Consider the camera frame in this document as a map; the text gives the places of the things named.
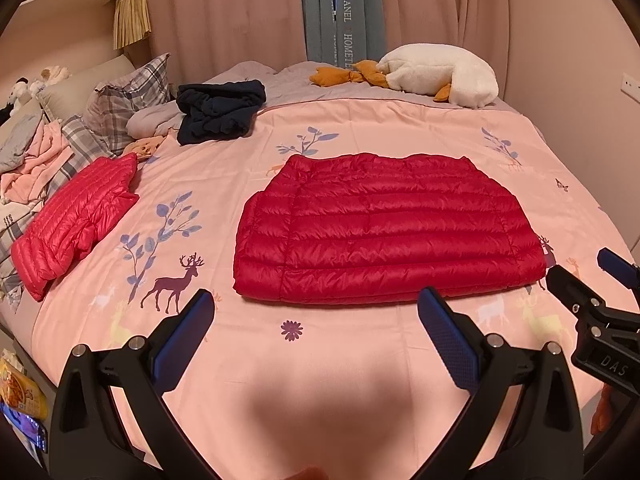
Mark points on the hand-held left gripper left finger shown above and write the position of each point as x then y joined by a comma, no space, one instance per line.
185,345

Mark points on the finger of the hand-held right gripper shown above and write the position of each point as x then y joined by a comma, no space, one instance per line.
567,287
612,262

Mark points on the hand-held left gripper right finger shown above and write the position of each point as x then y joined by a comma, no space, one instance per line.
450,340

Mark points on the red down jacket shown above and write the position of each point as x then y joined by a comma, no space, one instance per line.
380,225

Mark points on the orange cloth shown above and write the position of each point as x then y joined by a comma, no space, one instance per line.
602,410

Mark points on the pink printed quilt cover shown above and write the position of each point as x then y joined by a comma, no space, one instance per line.
215,195

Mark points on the pink-red down jacket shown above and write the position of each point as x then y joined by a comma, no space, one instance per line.
75,220

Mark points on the yellow snack packet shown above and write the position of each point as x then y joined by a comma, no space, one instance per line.
20,390

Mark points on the small peach cloth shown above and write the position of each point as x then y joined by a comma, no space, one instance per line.
145,146

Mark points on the pale lilac cloth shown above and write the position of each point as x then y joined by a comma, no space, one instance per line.
155,120

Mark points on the pink crumpled garment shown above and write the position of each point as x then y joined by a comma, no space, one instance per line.
42,160

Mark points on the navy blue garment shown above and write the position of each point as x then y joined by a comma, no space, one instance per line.
220,110

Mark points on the white goose plush toy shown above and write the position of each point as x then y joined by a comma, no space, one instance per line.
440,72

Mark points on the large grey plaid pillow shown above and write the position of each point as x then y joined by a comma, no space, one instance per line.
130,100

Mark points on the grey crumpled garment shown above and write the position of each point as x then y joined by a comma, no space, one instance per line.
17,142

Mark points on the beige headboard cushion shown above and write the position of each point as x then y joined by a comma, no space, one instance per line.
85,80

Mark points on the grey bed sheet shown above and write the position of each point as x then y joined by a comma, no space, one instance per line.
295,80

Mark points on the beige plush toy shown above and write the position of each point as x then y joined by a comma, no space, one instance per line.
52,74

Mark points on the white dog plush toy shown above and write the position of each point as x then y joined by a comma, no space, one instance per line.
19,92

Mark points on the pink curtain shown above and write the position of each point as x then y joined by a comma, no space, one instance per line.
225,10

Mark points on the blue-grey curtain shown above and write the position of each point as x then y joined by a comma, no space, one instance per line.
345,10

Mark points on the white wall socket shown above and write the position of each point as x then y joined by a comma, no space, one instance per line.
631,84

